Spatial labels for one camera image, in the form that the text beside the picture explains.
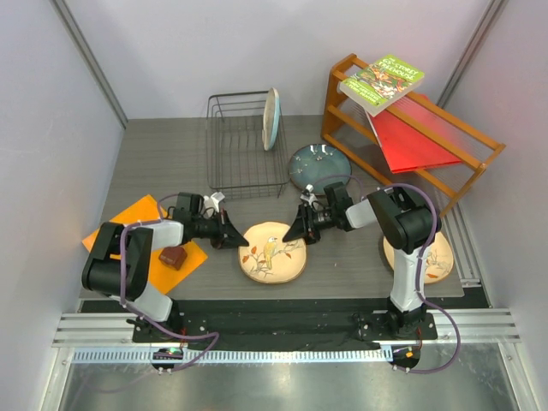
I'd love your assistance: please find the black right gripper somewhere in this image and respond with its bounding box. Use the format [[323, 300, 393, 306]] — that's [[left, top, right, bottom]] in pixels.
[[283, 204, 337, 247]]

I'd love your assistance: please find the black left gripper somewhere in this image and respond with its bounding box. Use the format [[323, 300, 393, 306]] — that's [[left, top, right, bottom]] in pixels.
[[191, 208, 248, 250]]

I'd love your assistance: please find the beige bird plate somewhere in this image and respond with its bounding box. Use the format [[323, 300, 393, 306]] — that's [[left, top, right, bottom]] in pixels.
[[382, 230, 454, 285], [238, 222, 307, 284]]

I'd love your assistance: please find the dark blue ceramic plate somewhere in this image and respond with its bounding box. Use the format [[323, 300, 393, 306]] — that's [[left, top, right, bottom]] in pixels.
[[288, 143, 351, 195]]

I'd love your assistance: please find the black wire dish rack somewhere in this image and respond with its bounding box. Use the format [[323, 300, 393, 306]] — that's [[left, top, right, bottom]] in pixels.
[[205, 90, 289, 200]]

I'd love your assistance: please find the white and blue plate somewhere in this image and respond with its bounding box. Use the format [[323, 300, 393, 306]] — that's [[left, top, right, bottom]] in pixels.
[[262, 87, 281, 151]]

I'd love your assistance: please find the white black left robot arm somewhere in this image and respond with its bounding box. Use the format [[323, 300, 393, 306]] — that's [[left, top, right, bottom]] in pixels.
[[81, 192, 248, 342]]

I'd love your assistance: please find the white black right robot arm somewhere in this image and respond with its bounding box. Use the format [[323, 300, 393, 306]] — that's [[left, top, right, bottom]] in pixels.
[[283, 182, 441, 339]]

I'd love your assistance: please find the orange wooden book rack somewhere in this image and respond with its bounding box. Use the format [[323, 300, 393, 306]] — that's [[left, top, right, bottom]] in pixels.
[[320, 54, 505, 215]]

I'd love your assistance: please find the brown small box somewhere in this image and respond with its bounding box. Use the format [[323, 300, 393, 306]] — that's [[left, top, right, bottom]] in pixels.
[[158, 247, 188, 271]]

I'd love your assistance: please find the red book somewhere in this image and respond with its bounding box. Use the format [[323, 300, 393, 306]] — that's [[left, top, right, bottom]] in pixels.
[[366, 97, 461, 174]]

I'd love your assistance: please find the green treehouse book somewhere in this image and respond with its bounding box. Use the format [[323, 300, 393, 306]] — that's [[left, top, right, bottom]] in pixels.
[[339, 55, 425, 116]]

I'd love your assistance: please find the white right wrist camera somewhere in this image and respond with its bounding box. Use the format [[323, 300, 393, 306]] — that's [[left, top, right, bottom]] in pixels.
[[301, 184, 319, 210]]

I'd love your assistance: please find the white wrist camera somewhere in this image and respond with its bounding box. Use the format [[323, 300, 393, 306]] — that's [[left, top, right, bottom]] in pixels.
[[203, 192, 225, 217], [301, 184, 319, 210]]

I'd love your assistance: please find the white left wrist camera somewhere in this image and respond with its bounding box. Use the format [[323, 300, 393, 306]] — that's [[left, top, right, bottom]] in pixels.
[[203, 192, 225, 217]]

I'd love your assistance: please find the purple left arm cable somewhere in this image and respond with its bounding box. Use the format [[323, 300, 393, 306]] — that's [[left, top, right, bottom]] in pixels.
[[117, 192, 220, 372]]

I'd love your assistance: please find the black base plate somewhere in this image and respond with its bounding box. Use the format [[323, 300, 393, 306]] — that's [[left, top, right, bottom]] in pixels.
[[134, 299, 438, 350]]

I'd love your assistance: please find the white slotted cable duct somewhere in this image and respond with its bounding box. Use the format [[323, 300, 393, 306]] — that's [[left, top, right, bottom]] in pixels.
[[72, 346, 393, 365]]

